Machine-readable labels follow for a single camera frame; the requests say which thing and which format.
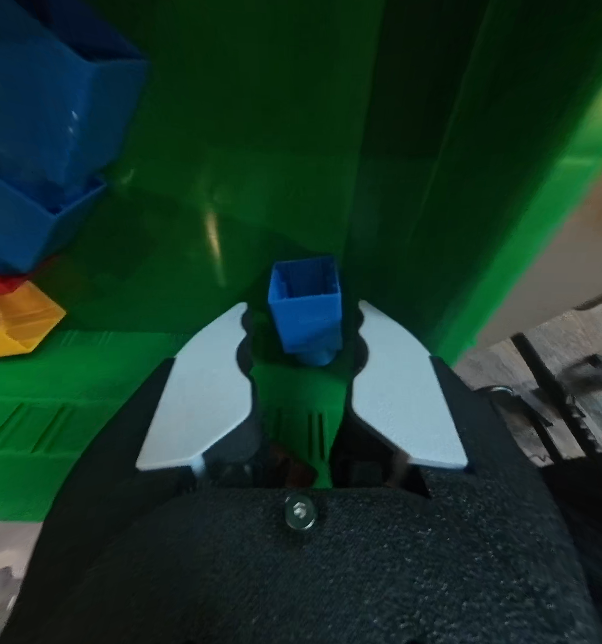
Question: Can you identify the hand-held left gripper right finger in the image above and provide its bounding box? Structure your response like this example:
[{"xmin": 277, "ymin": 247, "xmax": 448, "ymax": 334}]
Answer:
[{"xmin": 349, "ymin": 300, "xmax": 469, "ymax": 469}]

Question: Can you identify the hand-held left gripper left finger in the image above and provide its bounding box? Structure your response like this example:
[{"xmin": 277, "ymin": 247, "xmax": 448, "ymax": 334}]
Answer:
[{"xmin": 136, "ymin": 302, "xmax": 256, "ymax": 475}]

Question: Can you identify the blue building block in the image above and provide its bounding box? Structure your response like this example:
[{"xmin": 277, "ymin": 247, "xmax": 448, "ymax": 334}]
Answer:
[{"xmin": 267, "ymin": 255, "xmax": 343, "ymax": 366}]

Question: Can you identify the green plastic bin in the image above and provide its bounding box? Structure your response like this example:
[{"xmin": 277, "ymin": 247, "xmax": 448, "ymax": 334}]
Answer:
[{"xmin": 0, "ymin": 0, "xmax": 602, "ymax": 524}]

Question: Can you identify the pile of building blocks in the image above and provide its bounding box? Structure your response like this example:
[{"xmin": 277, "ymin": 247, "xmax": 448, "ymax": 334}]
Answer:
[{"xmin": 0, "ymin": 0, "xmax": 149, "ymax": 302}]

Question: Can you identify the person's left hand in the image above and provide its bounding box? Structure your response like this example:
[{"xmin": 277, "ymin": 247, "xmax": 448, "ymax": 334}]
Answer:
[{"xmin": 271, "ymin": 445, "xmax": 318, "ymax": 488}]

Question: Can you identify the dark metal frame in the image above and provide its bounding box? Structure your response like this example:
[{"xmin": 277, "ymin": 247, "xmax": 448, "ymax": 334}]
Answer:
[{"xmin": 474, "ymin": 332, "xmax": 602, "ymax": 464}]

